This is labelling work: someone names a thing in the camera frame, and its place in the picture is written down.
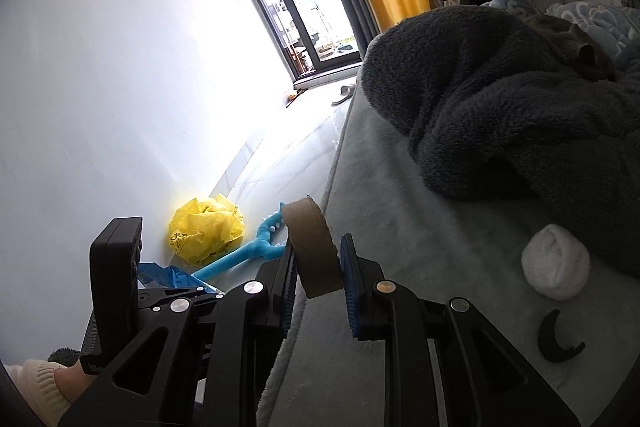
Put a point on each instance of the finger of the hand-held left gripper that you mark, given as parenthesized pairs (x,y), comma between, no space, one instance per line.
(115,267)

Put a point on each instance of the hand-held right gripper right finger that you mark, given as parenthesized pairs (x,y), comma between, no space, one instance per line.
(350,287)

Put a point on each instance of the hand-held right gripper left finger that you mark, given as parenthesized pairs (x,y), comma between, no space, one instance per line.
(286,307)

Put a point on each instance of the brown cardboard tape roll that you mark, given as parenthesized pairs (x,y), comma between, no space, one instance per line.
(312,247)

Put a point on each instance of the blue snack packet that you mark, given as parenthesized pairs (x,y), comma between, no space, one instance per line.
(170,277)

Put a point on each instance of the blue plush toy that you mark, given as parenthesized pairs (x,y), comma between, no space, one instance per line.
(235,259)

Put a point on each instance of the light grey bed cover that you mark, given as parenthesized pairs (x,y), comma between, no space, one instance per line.
(400,227)

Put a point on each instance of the yellow plastic bag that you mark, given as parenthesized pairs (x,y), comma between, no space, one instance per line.
(205,229)

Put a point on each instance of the person's grey fleece pants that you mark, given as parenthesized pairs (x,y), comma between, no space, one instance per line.
(65,354)

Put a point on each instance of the grey slipper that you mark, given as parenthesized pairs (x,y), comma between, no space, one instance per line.
(345,94)

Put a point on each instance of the small yellow object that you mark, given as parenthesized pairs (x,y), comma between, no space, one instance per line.
(291,96)

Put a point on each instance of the white crumpled ball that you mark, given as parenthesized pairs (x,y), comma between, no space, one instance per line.
(555,263)

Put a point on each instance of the black crescent-shaped piece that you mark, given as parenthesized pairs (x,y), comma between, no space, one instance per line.
(550,342)

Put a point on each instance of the dark grey fleece blanket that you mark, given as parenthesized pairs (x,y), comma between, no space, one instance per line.
(490,107)

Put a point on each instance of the brown cloth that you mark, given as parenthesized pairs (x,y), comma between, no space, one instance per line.
(575,42)

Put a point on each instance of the light blue printed blanket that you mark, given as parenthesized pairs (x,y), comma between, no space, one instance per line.
(600,14)

